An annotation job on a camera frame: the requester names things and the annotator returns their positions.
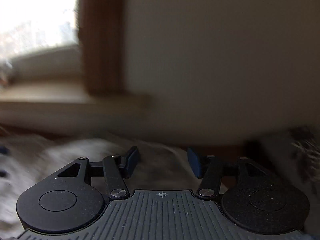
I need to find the grey printed garment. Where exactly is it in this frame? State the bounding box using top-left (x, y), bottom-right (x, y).
top-left (285, 125), bottom-right (320, 198)

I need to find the white diamond-patterned pajama garment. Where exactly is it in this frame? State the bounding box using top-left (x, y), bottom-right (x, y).
top-left (0, 132), bottom-right (230, 238)

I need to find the beige window sill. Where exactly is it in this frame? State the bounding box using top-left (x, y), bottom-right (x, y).
top-left (0, 44), bottom-right (155, 117)

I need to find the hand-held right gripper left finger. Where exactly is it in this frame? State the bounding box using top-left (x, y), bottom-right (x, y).
top-left (57, 146), bottom-right (140, 201)

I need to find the wooden window trim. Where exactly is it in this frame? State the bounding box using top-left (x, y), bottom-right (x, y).
top-left (77, 0), bottom-right (128, 98)

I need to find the white framed window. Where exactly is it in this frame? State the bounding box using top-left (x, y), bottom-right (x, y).
top-left (0, 0), bottom-right (81, 55)

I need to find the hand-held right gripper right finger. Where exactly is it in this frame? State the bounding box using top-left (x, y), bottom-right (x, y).
top-left (187, 147), bottom-right (267, 201)

